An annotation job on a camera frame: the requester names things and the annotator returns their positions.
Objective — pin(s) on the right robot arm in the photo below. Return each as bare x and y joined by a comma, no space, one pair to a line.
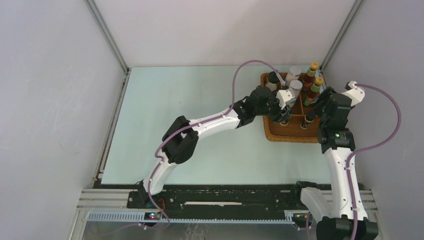
345,218

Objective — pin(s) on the large black-lid jar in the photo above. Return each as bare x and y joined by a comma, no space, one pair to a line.
273,81

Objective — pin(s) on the small black-lid spice jar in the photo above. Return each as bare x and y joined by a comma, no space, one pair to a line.
308,120

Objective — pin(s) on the aluminium corner frame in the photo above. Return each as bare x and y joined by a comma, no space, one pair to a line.
353,12
107,34

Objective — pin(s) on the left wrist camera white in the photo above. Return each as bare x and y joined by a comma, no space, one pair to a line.
285,98

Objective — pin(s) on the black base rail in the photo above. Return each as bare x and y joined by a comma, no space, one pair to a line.
263,202

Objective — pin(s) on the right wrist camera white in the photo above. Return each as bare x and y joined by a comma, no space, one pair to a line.
354,92

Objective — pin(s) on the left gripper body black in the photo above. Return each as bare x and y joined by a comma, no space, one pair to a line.
271,108

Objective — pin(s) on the aluminium corner frame left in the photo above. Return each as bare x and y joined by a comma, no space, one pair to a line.
107,34

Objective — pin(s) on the wicker divided basket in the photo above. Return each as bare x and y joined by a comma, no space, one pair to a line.
292,131

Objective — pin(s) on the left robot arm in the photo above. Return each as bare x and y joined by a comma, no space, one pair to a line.
180,140

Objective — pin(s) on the blue-label silver-lid jar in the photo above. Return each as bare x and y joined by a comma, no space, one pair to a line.
294,92
293,74

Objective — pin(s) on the aluminium corner frame right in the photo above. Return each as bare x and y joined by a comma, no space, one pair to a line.
353,12

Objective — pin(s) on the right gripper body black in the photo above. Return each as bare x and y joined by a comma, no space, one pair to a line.
322,121

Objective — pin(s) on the yellow-cap sauce bottle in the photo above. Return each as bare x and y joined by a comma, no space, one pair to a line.
313,92
309,77

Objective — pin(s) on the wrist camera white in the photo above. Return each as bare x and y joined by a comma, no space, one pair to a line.
285,98
354,92

